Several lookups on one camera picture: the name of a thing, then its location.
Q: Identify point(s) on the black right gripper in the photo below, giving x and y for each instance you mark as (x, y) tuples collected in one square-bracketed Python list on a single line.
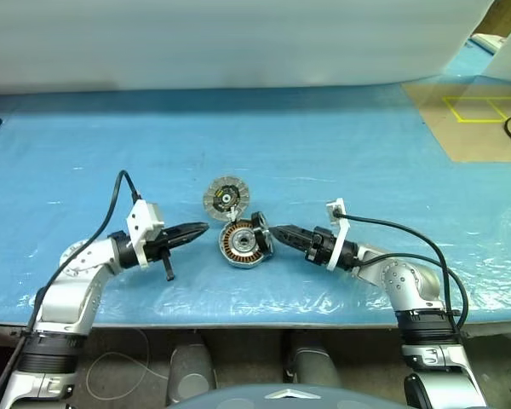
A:
[(319, 247)]

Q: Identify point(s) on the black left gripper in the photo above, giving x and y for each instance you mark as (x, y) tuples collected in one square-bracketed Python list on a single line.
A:
[(155, 249)]

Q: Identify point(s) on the brown cardboard sheet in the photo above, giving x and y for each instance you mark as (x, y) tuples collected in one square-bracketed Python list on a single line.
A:
[(464, 140)]

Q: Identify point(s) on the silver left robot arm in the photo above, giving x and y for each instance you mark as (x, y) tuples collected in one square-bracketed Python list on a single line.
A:
[(76, 289)]

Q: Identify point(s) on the grey robot torso cover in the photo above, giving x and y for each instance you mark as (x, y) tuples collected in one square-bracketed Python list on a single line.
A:
[(238, 398)]

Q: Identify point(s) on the round silver motor lid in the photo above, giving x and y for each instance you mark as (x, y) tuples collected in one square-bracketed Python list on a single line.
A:
[(226, 198)]

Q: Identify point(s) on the motor housing with copper windings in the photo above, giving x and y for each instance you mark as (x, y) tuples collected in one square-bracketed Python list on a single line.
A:
[(227, 249)]

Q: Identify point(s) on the blue plastic table cover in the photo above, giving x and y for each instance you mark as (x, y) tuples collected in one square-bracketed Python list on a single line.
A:
[(281, 140)]

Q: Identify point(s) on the white foam backdrop sheet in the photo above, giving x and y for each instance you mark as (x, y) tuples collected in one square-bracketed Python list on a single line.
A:
[(196, 42)]

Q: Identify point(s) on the dark grey rounded shape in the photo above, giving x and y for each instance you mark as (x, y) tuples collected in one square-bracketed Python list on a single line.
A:
[(191, 370), (313, 364)]

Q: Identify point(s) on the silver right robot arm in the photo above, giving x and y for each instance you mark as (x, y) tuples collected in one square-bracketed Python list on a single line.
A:
[(400, 281)]

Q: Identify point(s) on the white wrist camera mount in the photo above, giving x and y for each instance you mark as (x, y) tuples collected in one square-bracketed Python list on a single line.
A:
[(338, 232), (138, 221)]

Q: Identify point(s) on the white flat foam block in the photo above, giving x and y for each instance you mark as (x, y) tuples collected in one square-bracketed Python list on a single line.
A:
[(487, 41)]

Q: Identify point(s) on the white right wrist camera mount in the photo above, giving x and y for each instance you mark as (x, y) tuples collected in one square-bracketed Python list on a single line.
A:
[(338, 232)]

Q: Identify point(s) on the black-rimmed silver spoked rotor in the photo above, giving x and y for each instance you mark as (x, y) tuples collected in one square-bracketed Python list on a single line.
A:
[(266, 243)]

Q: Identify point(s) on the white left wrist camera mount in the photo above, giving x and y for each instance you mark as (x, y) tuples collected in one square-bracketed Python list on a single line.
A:
[(138, 221)]

